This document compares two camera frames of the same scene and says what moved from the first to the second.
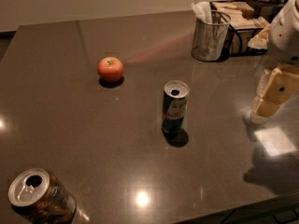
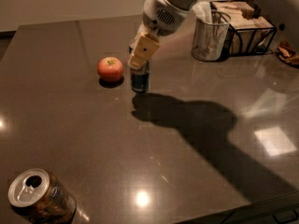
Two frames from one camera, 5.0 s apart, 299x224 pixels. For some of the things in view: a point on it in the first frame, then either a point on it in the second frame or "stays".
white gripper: (285, 36) -> (159, 20)
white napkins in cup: (203, 11) stays
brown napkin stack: (241, 14) stays
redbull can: (175, 104) -> (139, 77)
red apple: (110, 69) stays
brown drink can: (41, 197) stays
